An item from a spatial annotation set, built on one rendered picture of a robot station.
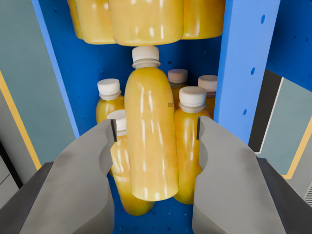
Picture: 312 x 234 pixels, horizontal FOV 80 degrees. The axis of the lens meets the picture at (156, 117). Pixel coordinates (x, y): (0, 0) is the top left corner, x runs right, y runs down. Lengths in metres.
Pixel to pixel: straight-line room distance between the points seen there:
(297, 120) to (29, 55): 2.15
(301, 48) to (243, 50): 0.39
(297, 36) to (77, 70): 0.49
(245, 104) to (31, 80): 1.64
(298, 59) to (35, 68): 1.56
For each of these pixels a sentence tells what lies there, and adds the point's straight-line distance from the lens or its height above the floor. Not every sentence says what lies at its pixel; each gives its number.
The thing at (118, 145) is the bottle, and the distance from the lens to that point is 0.30.
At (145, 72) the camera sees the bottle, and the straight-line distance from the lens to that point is 0.26.
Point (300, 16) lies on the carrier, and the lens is 0.60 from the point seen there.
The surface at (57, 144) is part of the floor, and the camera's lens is 1.96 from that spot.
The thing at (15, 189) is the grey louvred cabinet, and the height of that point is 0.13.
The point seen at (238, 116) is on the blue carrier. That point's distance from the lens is 0.21.
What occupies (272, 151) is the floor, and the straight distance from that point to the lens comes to 2.06.
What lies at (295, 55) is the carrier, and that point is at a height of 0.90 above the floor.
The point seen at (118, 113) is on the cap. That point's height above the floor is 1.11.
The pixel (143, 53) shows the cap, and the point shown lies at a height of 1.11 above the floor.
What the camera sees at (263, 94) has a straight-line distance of 1.50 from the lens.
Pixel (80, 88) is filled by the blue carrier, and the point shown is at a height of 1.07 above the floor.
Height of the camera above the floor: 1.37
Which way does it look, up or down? 61 degrees down
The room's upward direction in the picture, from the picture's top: 178 degrees counter-clockwise
